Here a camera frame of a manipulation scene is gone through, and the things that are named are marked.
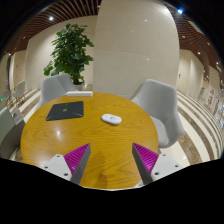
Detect grey shell chair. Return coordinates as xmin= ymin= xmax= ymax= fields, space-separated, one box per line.
xmin=129 ymin=78 xmax=185 ymax=149
xmin=34 ymin=73 xmax=80 ymax=111

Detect poster stand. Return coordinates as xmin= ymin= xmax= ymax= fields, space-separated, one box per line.
xmin=204 ymin=85 xmax=216 ymax=112

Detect black mouse pad green streaks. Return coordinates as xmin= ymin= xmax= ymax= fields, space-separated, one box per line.
xmin=45 ymin=101 xmax=85 ymax=122

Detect grey-green armchair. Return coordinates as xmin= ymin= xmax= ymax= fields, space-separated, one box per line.
xmin=0 ymin=106 xmax=26 ymax=160

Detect white chair with thin legs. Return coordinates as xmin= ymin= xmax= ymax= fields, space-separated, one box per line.
xmin=12 ymin=79 xmax=27 ymax=105

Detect white cartoon-print computer mouse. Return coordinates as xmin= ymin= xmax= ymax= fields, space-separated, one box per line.
xmin=101 ymin=113 xmax=123 ymax=126

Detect large green potted plant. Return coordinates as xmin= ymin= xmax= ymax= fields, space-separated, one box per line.
xmin=43 ymin=23 xmax=95 ymax=91

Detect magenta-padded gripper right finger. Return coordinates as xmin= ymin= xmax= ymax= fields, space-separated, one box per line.
xmin=131 ymin=142 xmax=183 ymax=186

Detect white power strip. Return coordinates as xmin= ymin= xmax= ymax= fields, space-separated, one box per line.
xmin=64 ymin=90 xmax=94 ymax=98

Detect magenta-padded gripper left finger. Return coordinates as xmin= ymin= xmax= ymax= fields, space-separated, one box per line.
xmin=41 ymin=143 xmax=92 ymax=186

